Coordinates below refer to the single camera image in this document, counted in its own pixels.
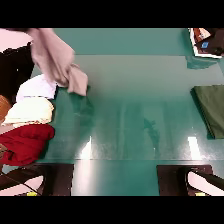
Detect olive green garment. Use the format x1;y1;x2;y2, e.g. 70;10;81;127
190;84;224;140

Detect cream garment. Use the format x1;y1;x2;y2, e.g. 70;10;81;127
2;96;55;126

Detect white garment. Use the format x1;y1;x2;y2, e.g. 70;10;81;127
15;73;58;103

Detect brown garment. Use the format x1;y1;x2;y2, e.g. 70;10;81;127
0;94;13;124

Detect black garment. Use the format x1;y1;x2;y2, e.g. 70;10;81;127
0;43;36;105

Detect red garment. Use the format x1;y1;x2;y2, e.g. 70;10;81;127
0;123;56;167

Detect beige garment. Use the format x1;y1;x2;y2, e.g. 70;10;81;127
26;27;90;97

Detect stack of folded clothes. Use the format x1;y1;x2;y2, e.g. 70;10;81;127
187;27;224;60

